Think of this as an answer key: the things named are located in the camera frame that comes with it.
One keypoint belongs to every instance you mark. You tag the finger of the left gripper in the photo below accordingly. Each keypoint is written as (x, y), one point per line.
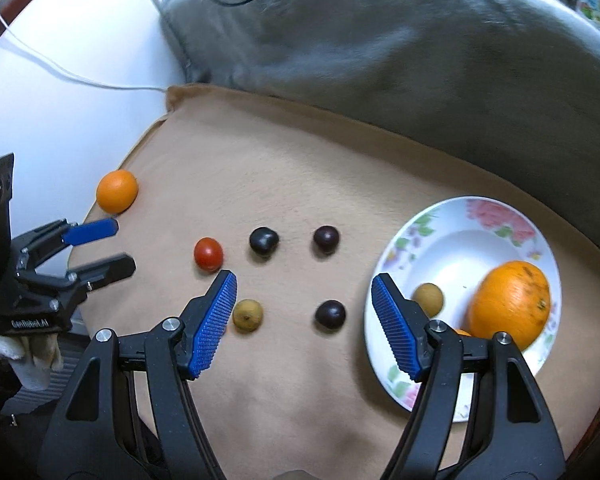
(47, 241)
(100, 270)

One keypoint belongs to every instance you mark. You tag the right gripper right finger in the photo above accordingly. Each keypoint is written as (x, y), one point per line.
(510, 432)

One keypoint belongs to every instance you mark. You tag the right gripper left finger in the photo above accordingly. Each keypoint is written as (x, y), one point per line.
(127, 412)

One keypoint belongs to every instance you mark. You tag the tiny orange kumquat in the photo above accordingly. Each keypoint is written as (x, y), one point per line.
(462, 332)

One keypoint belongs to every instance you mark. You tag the small orange mandarin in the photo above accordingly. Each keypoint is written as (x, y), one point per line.
(117, 191)

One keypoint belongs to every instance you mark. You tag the large speckled orange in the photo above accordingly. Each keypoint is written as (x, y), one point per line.
(512, 298)

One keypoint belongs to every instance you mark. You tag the yellow-green longan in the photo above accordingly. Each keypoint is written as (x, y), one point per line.
(248, 315)
(430, 298)

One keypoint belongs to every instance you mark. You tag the red cherry tomato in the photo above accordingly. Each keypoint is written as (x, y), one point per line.
(208, 254)

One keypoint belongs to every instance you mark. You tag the dark plum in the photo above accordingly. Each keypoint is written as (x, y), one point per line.
(263, 241)
(326, 239)
(330, 315)

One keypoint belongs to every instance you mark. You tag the left white gloved hand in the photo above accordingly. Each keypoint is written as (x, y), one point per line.
(32, 358)

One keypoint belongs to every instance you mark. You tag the floral white plate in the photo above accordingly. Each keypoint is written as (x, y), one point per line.
(453, 244)

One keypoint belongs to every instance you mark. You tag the beige cushion mat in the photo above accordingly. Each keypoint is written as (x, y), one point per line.
(292, 395)

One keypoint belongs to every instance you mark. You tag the grey blanket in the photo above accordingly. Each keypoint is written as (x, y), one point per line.
(512, 86)

